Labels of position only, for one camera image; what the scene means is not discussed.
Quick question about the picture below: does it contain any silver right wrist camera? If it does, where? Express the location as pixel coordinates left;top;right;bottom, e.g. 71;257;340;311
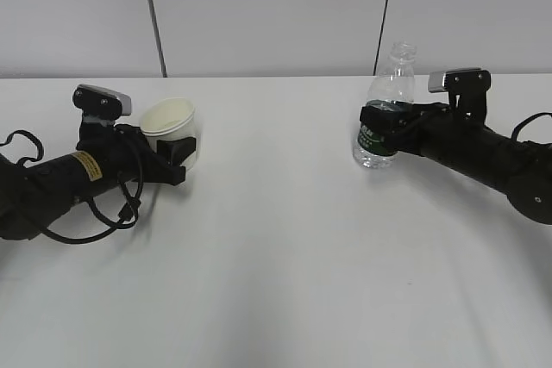
428;67;492;125

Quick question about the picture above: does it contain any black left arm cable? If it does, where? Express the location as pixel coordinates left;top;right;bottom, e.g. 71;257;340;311
0;128;146;246

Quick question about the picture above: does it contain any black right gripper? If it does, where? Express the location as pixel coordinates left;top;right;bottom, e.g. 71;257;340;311
360;103;488;156

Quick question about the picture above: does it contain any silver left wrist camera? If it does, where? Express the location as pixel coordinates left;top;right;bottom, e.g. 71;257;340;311
72;84;132;124

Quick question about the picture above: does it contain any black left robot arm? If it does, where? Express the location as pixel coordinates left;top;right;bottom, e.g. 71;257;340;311
1;123;197;245

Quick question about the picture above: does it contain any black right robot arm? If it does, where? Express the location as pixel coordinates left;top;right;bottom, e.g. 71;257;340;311
360;103;551;225

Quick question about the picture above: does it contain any clear green-label water bottle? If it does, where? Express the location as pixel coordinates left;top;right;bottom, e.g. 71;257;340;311
353;41;417;169

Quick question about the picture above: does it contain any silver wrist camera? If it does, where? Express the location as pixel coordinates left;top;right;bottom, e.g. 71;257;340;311
72;84;132;124
428;67;492;125

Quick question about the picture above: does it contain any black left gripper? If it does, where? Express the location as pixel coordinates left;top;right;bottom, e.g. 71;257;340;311
77;123;195;186

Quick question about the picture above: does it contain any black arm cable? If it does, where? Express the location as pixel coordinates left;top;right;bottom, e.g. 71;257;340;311
511;112;552;141
0;128;146;246

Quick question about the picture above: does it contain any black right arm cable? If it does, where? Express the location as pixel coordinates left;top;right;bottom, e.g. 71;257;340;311
511;112;552;141

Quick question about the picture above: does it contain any white paper cup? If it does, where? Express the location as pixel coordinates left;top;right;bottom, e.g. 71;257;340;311
139;97;199;170

